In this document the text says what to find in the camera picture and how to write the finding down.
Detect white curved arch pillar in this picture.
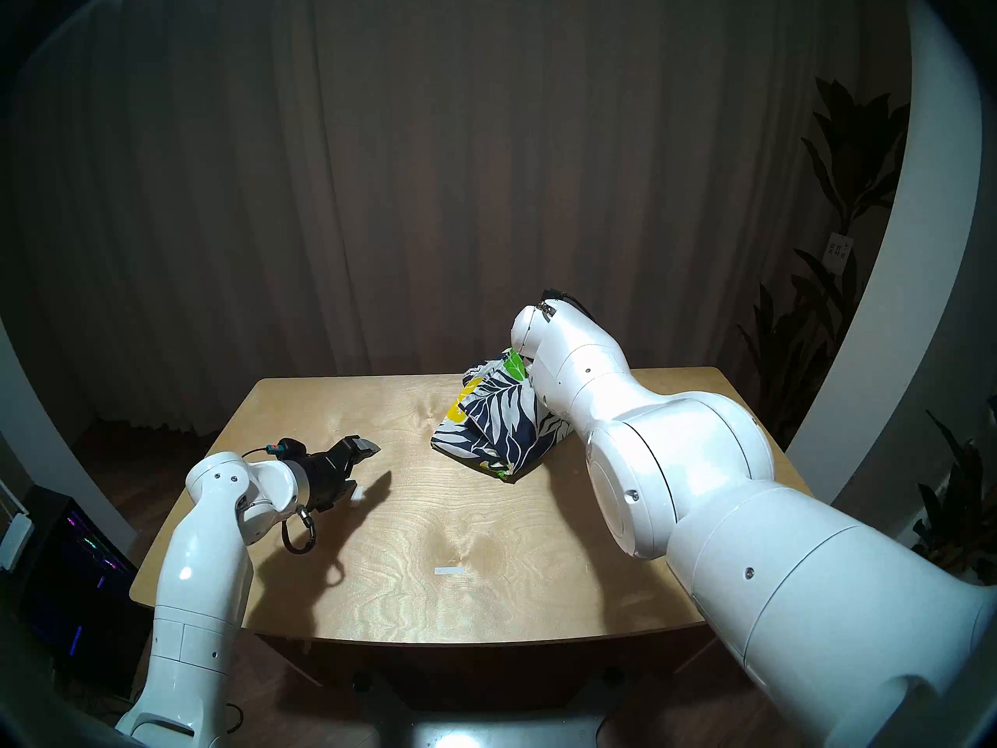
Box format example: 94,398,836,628
787,0,984,506
0,318,137,556

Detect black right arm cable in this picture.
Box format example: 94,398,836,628
541,288,597,323

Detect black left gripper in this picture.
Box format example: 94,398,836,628
301,435,382,514

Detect floral print shorts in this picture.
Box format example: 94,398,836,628
430,349,577,484

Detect brown pleated curtain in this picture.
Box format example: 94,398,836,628
16,0,912,436

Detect tall dark leafy plant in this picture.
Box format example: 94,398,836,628
736,76,911,443

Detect black left wrist cable loop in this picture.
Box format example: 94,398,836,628
280,507,318,556

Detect small white box device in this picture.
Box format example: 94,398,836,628
0,513,36,572

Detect small dark potted plant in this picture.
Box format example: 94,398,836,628
911,396,997,584

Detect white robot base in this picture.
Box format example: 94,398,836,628
366,711,624,748

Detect black computer tower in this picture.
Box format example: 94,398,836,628
16,485,157,700

